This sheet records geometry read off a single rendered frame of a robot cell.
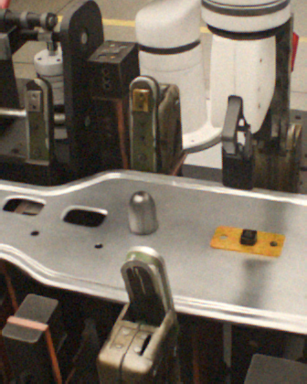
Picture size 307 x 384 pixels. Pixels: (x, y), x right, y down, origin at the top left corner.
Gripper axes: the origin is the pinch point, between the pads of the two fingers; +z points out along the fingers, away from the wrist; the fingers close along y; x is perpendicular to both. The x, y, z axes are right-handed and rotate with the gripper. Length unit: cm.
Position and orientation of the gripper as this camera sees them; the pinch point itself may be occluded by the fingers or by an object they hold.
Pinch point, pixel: (248, 154)
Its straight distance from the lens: 78.4
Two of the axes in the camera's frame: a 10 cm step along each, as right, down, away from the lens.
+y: -3.3, 5.7, -7.5
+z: 0.7, 8.1, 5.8
